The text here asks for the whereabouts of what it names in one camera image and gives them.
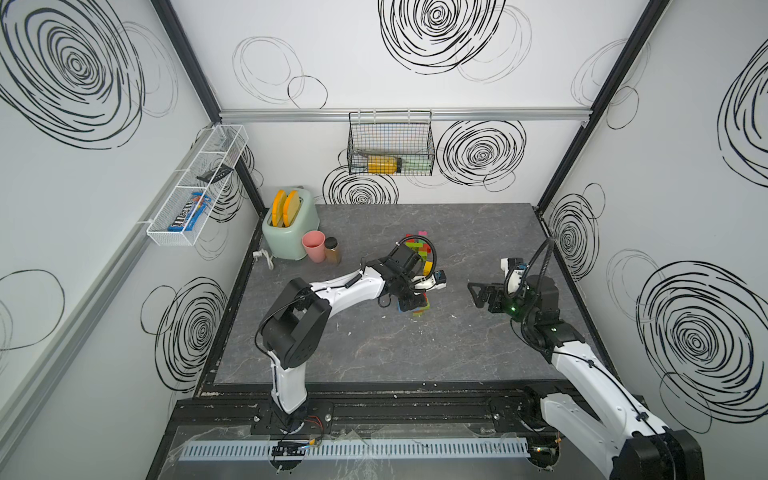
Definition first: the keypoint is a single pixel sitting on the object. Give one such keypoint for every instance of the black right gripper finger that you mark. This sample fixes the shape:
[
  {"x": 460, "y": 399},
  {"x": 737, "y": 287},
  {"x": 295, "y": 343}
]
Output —
[
  {"x": 480, "y": 289},
  {"x": 489, "y": 304}
]

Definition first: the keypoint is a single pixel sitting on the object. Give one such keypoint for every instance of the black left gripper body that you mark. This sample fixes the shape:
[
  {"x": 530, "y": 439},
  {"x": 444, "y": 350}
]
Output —
[{"x": 404, "y": 293}]

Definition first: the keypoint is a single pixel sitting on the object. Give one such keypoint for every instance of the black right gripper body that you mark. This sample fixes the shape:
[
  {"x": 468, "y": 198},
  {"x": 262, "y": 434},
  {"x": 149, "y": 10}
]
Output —
[{"x": 514, "y": 306}]

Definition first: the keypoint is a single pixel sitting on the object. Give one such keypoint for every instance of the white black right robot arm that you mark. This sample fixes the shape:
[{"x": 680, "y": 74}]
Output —
[{"x": 618, "y": 434}]

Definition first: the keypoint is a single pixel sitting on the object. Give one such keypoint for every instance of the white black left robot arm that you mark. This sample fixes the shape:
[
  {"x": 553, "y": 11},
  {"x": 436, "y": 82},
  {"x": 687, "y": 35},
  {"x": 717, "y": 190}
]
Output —
[{"x": 291, "y": 330}]

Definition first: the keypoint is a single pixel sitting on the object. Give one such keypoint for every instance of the brown spice jar black lid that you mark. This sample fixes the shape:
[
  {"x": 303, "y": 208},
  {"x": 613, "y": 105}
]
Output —
[{"x": 332, "y": 251}]

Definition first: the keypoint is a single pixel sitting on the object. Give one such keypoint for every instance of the pink plastic cup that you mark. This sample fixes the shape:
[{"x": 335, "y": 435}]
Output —
[{"x": 314, "y": 245}]

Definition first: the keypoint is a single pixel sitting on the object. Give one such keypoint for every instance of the light green box in basket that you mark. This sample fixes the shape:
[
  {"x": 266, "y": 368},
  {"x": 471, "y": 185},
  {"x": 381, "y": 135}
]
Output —
[{"x": 416, "y": 165}]

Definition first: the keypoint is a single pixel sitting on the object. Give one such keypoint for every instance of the yellow box in basket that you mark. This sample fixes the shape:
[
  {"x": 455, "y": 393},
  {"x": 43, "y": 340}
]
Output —
[{"x": 383, "y": 165}]

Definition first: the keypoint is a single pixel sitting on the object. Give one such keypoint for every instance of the mint green toaster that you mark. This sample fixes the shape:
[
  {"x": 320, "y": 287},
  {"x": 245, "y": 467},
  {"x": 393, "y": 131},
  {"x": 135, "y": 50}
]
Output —
[{"x": 286, "y": 242}]

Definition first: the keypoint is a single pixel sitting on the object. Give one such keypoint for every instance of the right toy bread slice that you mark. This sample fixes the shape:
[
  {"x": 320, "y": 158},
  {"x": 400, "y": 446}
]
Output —
[{"x": 291, "y": 208}]

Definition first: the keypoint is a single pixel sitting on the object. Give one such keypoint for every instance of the toy bread slice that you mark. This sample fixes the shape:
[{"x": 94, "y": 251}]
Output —
[
  {"x": 291, "y": 208},
  {"x": 277, "y": 215}
]

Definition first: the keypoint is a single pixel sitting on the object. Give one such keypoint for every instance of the left toy bread slice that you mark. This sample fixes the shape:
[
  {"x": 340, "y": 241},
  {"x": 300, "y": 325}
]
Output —
[{"x": 277, "y": 215}]

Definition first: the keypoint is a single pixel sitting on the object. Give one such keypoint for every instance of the black remote on shelf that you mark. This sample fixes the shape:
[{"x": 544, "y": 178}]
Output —
[{"x": 215, "y": 175}]

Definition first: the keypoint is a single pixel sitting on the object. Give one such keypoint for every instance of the blue snack packet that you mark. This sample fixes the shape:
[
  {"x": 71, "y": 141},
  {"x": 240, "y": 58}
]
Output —
[{"x": 187, "y": 217}]

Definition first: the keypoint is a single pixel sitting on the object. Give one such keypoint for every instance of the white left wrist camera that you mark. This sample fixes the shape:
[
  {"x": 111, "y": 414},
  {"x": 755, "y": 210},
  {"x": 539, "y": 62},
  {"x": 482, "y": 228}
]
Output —
[{"x": 438, "y": 281}]

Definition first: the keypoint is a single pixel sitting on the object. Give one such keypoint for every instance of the black wire wall basket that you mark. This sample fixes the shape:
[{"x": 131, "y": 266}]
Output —
[{"x": 387, "y": 132}]

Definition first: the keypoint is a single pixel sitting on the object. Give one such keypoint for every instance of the white slotted cable duct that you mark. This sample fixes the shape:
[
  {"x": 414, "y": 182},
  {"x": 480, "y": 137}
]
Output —
[{"x": 353, "y": 449}]

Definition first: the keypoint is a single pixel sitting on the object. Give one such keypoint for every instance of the white wire wall shelf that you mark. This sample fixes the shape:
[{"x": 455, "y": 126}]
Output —
[{"x": 217, "y": 145}]

